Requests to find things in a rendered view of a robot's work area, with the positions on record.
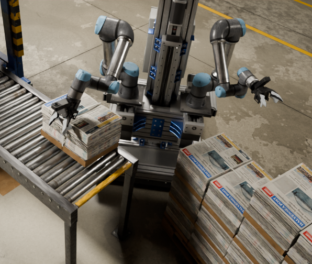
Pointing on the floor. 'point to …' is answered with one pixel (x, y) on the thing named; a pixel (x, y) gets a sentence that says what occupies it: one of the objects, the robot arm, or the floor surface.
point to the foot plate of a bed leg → (121, 235)
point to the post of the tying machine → (14, 63)
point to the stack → (218, 202)
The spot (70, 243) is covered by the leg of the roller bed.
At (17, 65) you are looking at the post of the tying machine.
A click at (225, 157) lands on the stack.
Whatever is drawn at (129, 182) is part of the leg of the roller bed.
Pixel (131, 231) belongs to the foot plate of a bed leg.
